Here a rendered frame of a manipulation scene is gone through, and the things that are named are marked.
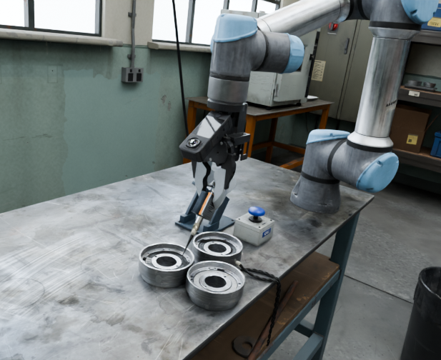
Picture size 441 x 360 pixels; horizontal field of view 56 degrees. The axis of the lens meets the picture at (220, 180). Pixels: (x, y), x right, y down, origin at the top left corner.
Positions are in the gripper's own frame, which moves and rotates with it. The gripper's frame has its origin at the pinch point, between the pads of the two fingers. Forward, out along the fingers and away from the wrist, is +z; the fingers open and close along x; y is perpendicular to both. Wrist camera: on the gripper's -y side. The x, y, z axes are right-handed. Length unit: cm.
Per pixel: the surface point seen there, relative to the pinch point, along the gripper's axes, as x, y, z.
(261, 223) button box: -4.7, 16.8, 8.7
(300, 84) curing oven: 87, 237, -3
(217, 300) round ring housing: -13.0, -13.0, 10.4
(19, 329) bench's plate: 6.3, -36.7, 13.0
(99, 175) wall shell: 157, 106, 64
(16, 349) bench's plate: 3.0, -39.2, 13.0
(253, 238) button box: -4.7, 13.6, 11.5
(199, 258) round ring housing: -1.9, -3.7, 10.8
